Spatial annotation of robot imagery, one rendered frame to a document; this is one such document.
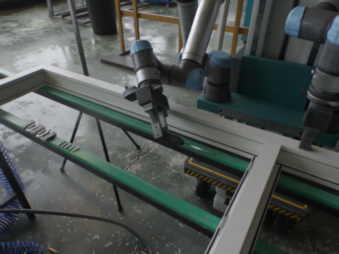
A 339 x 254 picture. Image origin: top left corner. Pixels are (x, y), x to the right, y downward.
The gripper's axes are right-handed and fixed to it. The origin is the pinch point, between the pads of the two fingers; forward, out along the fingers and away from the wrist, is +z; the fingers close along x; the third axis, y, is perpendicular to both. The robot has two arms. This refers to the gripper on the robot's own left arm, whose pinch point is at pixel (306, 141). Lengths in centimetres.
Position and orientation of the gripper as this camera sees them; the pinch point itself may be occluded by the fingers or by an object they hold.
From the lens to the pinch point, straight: 78.1
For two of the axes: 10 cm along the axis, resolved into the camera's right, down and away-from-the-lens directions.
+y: -8.5, -3.0, 4.2
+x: -5.2, 5.1, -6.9
